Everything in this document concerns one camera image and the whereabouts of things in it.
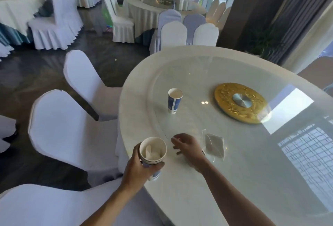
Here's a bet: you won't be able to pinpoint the nested white paper cups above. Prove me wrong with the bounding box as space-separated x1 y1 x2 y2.
139 137 167 181

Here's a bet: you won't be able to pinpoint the blue and white paper cup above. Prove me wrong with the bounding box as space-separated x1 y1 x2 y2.
167 88 183 114

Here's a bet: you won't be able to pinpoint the person's right forearm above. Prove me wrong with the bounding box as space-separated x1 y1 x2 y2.
200 159 277 226

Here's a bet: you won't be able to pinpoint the round glass turntable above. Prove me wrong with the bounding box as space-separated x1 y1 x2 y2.
146 56 333 216

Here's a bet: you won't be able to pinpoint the white covered chair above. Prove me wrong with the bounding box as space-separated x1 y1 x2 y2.
0 178 167 226
159 22 188 52
28 89 123 186
64 50 123 122
102 0 135 44
27 0 84 50
193 23 219 47
0 115 18 153

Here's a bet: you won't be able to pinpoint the person's right hand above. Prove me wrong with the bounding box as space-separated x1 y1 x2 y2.
171 133 208 174

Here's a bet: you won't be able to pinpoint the person's left forearm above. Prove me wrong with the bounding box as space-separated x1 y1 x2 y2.
85 179 147 226

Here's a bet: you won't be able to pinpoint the pale blue covered chair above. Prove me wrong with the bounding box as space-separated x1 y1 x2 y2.
149 9 182 55
183 14 207 46

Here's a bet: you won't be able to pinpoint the beige curtain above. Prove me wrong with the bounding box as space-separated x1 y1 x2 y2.
282 8 333 74

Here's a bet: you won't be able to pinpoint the gold round turntable hub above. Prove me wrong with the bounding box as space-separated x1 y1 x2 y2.
214 82 272 125

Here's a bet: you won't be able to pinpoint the round table with cream tablecloth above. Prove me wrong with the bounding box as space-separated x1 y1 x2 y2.
123 0 207 40

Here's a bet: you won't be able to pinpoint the dark grey curtain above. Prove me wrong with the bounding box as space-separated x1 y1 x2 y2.
268 0 333 65

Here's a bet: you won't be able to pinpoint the person's left hand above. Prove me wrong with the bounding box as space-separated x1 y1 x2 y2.
120 144 165 190

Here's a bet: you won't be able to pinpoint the beige covered chairs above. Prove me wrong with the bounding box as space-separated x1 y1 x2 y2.
206 0 232 30

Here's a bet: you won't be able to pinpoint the green potted plant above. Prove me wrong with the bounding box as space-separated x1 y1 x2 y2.
245 26 277 58

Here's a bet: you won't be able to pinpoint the napkin in clear plastic packet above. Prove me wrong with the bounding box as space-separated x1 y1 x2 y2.
202 129 226 162

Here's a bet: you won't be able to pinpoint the round table with cream-blue tablecloth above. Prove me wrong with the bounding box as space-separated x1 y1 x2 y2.
0 0 50 46

